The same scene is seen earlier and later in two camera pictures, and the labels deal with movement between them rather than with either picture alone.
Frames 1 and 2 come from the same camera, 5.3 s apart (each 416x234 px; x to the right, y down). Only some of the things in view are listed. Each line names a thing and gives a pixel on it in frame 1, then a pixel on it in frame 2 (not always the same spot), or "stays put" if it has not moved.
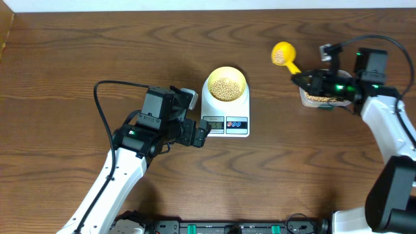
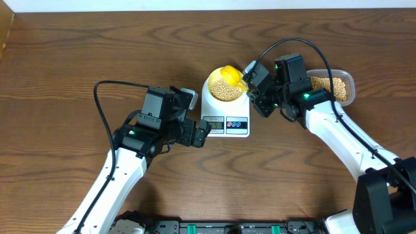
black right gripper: (317, 79) → (258, 101)
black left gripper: (186, 138) stays put
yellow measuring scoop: (283, 53) → (234, 76)
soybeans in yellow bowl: (225, 90) stays put
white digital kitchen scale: (227, 120) stays put
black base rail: (187, 226) stays put
